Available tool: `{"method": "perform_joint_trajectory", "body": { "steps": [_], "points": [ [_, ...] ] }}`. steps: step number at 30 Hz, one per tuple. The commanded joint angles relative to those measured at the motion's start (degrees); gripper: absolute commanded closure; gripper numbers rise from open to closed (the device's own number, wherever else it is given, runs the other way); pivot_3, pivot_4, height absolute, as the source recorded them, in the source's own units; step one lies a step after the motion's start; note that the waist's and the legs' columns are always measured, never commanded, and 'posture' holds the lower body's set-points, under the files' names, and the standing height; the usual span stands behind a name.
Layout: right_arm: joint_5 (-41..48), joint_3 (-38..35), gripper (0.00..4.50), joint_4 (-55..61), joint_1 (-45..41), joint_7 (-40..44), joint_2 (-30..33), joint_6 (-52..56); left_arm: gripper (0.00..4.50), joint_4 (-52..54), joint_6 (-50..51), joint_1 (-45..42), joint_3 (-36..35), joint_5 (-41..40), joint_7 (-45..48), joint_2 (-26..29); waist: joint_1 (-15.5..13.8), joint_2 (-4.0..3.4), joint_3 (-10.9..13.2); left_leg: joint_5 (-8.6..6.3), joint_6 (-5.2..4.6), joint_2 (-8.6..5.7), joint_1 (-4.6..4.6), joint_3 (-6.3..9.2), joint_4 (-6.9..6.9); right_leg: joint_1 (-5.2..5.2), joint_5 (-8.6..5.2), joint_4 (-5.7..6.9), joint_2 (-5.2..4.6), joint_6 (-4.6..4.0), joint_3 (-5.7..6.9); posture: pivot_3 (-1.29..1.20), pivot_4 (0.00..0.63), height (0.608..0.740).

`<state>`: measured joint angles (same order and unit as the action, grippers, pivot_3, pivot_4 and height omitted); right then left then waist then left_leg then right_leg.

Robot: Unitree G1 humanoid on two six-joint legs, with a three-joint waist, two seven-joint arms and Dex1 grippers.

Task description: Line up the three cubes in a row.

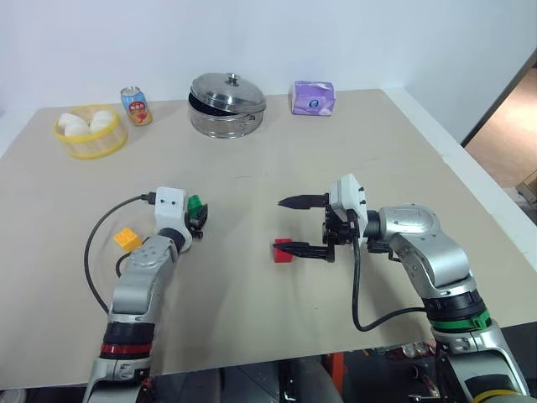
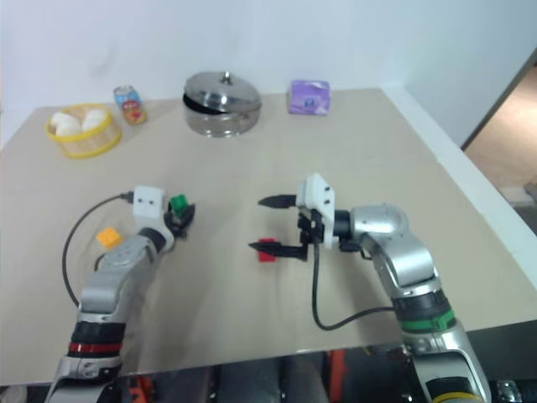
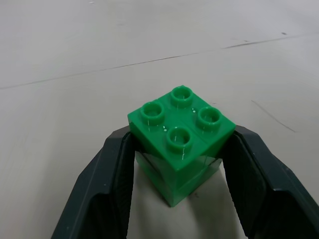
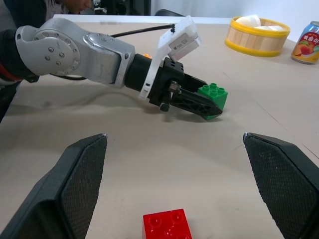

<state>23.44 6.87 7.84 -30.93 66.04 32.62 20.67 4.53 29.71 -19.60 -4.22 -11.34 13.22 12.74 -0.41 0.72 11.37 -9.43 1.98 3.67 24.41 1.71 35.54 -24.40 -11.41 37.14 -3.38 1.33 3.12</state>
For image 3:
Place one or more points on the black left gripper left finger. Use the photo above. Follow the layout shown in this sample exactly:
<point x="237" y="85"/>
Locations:
<point x="99" y="189"/>

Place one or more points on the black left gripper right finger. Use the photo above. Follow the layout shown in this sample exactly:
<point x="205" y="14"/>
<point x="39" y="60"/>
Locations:
<point x="269" y="189"/>

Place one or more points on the green studded building block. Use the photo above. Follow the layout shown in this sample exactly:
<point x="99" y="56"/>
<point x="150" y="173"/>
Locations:
<point x="179" y="139"/>

